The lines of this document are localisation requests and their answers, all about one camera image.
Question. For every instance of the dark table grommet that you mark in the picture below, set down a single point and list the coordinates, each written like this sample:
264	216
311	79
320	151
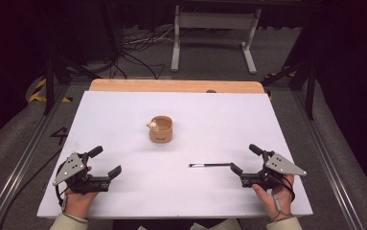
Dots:
211	91

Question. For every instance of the aluminium floor rail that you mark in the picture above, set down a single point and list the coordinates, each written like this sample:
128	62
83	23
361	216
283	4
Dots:
325	153
21	159

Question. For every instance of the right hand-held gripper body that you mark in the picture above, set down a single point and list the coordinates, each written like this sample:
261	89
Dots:
280	166

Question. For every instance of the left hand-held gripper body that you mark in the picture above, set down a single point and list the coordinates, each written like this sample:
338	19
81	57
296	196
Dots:
73	168

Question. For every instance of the person's right hand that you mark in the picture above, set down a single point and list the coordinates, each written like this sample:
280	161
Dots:
283	201

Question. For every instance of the person's left hand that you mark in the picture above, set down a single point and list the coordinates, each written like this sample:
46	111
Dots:
79	204

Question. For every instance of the black metal stand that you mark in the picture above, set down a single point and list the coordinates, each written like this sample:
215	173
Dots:
309	92
48	86

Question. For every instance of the white metal stand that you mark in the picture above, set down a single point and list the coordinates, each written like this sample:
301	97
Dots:
216	20

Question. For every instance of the black pen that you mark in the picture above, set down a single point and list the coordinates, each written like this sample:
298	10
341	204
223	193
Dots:
210	165

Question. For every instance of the white table board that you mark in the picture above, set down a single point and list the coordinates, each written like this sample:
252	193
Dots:
178	191

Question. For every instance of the beige pen holder with figurine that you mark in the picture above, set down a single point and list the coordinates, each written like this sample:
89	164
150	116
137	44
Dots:
162	134

